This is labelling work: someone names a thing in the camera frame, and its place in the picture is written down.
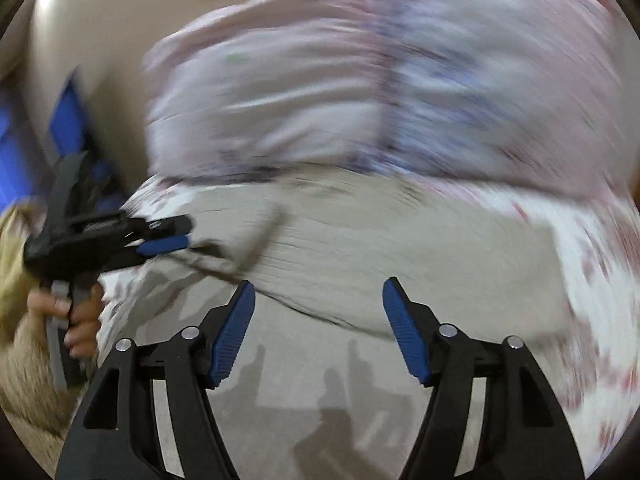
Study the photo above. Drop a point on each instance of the person's left hand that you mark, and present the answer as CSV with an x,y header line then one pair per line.
x,y
84,319

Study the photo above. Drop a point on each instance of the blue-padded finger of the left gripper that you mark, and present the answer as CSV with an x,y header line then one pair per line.
x,y
162,246
166,227

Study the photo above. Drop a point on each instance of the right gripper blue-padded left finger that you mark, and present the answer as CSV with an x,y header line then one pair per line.
x,y
146,415

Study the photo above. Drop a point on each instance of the floral quilted bedspread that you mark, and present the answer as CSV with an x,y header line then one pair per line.
x,y
598,248

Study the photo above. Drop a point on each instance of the pink floral pillow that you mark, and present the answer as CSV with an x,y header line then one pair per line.
x,y
517,91

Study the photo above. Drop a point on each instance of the beige cable knit sweater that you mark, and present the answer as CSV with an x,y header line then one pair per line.
x,y
320,389

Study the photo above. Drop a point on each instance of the beige fleece left sleeve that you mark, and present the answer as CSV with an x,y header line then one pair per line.
x,y
39,414

